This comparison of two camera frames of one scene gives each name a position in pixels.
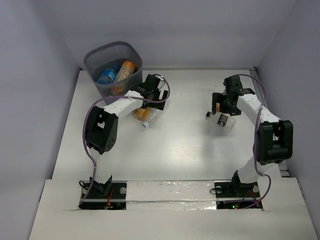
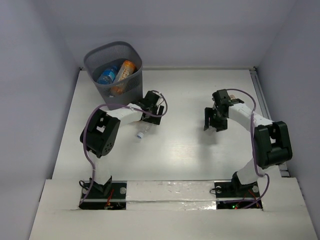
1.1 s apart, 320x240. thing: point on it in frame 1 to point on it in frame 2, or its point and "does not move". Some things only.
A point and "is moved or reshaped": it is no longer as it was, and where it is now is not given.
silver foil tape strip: [170, 195] does not move
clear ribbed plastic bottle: [155, 114] is moved or reshaped
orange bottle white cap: [128, 69] does not move
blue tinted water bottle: [108, 77] does not move
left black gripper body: [157, 100] to [153, 115]
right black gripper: [219, 97] to [221, 126]
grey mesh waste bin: [116, 67] does not move
